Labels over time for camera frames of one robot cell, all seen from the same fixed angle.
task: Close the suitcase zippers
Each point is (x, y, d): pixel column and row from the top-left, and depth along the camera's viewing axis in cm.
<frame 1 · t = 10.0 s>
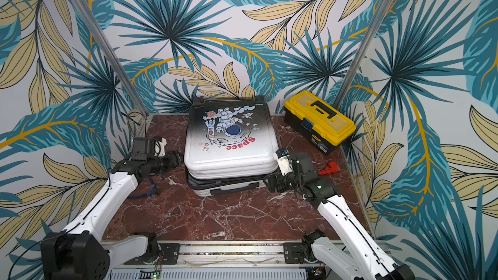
left hand: (181, 163, 81), fingers open
right hand: (273, 175, 76), fingers open
white cartoon hard-shell suitcase: (231, 146, 80), point 23 cm above the table
yellow and black toolbox: (320, 123, 97), point 17 cm above the table
red and black pipe wrench: (334, 168, 97), point 3 cm above the table

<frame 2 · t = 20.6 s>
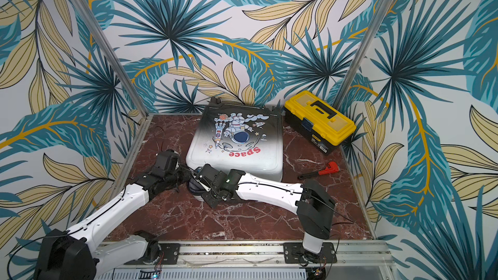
left hand: (193, 175, 83), fingers closed
right hand: (206, 196, 77), fingers closed
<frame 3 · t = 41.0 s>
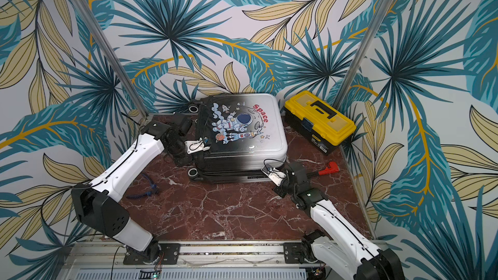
left hand: (184, 158, 79), fingers open
right hand: (273, 174, 83), fingers closed
white cartoon hard-shell suitcase: (244, 131, 84), point 24 cm above the table
the other named things where they were.

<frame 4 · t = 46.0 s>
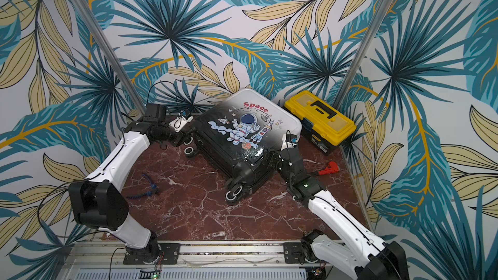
left hand: (183, 136, 85), fingers open
right hand: (270, 150, 78), fingers open
white cartoon hard-shell suitcase: (241, 135, 83), point 23 cm above the table
the other named things where they were.

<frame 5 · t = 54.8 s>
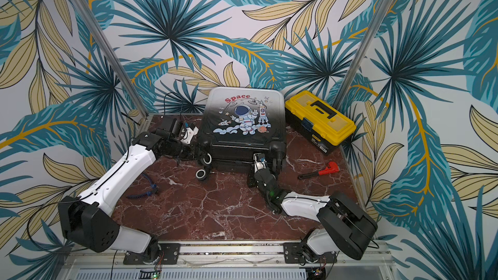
left hand: (202, 158, 78), fingers open
right hand: (249, 167, 87), fingers closed
white cartoon hard-shell suitcase: (239, 122, 88), point 23 cm above the table
the other named things where they were.

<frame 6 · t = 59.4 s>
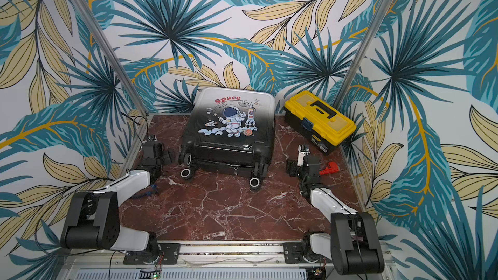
left hand: (160, 154, 91), fingers open
right hand: (297, 159, 91), fingers open
white cartoon hard-shell suitcase: (229, 128, 85), point 23 cm above the table
the other named things where they were.

